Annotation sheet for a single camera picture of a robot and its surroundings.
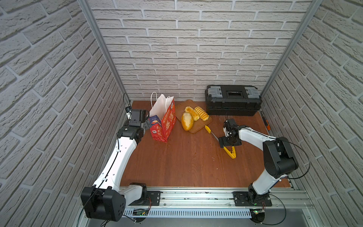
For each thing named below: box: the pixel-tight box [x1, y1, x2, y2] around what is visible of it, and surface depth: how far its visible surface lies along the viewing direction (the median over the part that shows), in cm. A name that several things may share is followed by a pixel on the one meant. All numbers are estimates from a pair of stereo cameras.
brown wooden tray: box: [174, 99, 213, 134], surface depth 108 cm
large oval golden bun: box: [181, 112, 194, 131], surface depth 101 cm
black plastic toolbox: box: [205, 84, 263, 117], surface depth 103 cm
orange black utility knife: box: [260, 110, 271, 131], surface depth 112 cm
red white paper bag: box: [148, 91, 177, 143], surface depth 89 cm
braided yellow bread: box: [184, 105, 200, 121], surface depth 109 cm
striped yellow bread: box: [194, 105, 210, 122], surface depth 109 cm
